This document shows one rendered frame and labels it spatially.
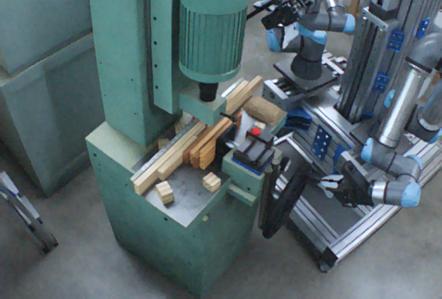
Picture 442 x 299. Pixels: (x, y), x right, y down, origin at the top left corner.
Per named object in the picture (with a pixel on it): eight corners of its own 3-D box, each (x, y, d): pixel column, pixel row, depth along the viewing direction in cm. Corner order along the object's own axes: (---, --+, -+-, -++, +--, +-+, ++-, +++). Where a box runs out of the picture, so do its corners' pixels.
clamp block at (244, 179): (255, 198, 123) (259, 181, 116) (219, 177, 128) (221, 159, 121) (279, 168, 132) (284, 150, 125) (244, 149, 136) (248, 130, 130)
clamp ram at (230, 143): (233, 169, 126) (236, 150, 119) (214, 158, 128) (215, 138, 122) (249, 152, 131) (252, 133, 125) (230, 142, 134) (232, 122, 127)
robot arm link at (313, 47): (325, 61, 169) (331, 36, 159) (297, 60, 167) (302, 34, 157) (318, 46, 177) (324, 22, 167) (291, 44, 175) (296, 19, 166)
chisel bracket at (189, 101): (212, 130, 126) (214, 111, 119) (177, 111, 130) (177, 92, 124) (226, 117, 130) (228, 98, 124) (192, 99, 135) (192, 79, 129)
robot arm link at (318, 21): (325, 39, 135) (331, 14, 127) (296, 37, 134) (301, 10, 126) (319, 28, 140) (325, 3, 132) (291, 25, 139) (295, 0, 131)
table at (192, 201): (211, 254, 112) (212, 245, 107) (133, 200, 122) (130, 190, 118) (306, 135, 147) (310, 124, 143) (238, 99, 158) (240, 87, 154)
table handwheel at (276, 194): (287, 226, 146) (260, 253, 120) (243, 201, 153) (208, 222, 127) (322, 160, 138) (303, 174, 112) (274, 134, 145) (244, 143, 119)
